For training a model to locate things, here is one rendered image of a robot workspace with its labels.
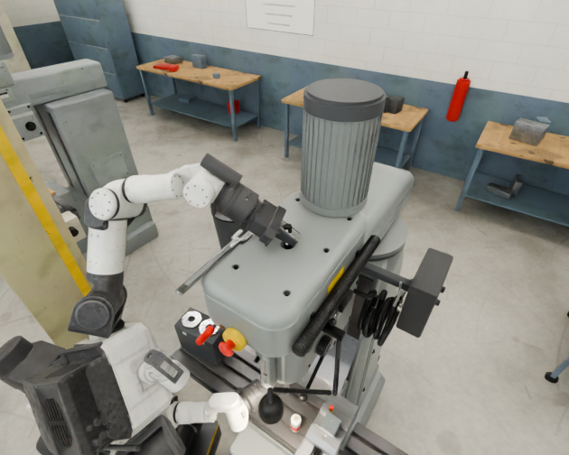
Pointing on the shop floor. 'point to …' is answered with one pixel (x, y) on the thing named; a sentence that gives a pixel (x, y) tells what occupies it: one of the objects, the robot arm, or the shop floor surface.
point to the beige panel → (26, 226)
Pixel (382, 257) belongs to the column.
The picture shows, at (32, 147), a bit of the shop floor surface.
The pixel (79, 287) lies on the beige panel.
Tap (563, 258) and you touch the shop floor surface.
